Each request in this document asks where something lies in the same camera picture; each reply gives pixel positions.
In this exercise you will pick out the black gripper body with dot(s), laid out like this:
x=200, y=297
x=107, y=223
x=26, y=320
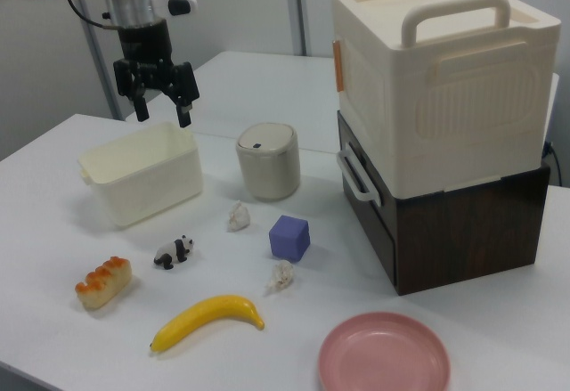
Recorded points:
x=144, y=48

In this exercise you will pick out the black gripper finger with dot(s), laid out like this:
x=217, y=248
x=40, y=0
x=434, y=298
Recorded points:
x=140, y=106
x=183, y=103

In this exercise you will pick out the cream plastic box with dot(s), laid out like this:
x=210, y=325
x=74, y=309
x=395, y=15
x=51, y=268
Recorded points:
x=147, y=186

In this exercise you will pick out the small beige lidded trash can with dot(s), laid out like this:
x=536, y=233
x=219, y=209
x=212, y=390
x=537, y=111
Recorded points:
x=269, y=168

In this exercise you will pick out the white seashell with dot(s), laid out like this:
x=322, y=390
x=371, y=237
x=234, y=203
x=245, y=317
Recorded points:
x=238, y=218
x=281, y=276

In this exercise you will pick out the toy panda figure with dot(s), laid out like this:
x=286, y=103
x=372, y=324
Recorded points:
x=174, y=254

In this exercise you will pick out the purple cube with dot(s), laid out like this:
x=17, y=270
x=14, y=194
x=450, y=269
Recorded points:
x=288, y=239

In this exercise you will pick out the toy bread with orange topping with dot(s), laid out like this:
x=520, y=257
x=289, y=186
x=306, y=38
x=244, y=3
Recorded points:
x=104, y=284

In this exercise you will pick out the yellow toy banana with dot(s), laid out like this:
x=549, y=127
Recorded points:
x=209, y=315

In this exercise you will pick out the dark wooden drawer cabinet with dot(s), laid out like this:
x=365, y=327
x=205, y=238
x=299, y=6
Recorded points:
x=467, y=239

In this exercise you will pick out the pink plate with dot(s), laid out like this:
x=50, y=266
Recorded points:
x=383, y=355

